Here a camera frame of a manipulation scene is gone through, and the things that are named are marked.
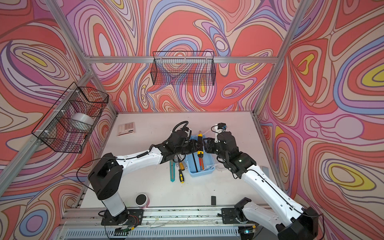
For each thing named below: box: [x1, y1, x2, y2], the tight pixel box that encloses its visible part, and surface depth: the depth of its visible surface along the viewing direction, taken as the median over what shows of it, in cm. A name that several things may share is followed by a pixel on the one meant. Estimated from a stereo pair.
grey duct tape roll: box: [71, 113, 94, 132], surface depth 74 cm
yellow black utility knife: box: [197, 130, 204, 158], surface depth 82 cm
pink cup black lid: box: [135, 193, 150, 209], surface depth 76 cm
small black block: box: [211, 196, 217, 206], surface depth 80 cm
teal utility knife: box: [170, 160, 176, 183], surface depth 90 cm
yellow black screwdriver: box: [178, 169, 185, 184], surface depth 87 cm
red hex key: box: [198, 157, 205, 171], surface depth 93 cm
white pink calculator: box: [117, 122, 136, 137], surface depth 110 cm
